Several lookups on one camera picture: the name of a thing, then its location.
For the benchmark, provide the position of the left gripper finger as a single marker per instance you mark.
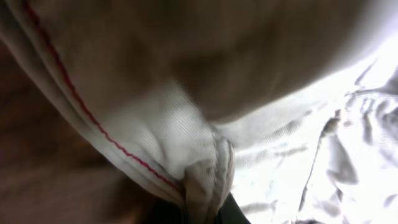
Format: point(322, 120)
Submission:
point(230, 213)

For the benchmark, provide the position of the beige khaki shorts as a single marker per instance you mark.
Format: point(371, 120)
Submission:
point(154, 111)

